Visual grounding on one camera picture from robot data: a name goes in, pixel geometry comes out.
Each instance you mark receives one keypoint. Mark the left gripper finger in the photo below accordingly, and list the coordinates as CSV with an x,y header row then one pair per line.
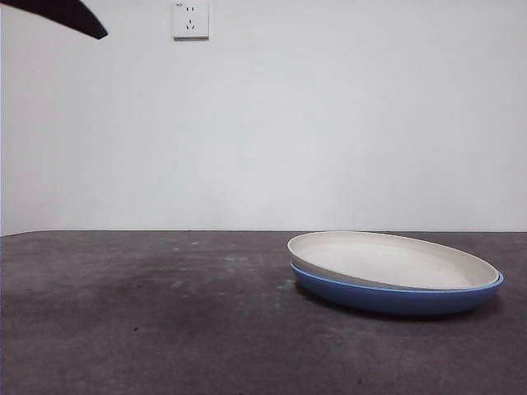
x,y
70,14

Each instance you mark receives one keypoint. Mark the white round plate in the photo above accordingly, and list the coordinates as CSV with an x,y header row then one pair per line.
x,y
391,259

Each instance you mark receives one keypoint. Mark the blue round plate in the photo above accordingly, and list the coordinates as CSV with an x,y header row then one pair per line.
x,y
391,303

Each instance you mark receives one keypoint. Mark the white wall socket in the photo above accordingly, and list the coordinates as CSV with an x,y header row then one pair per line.
x,y
190,20

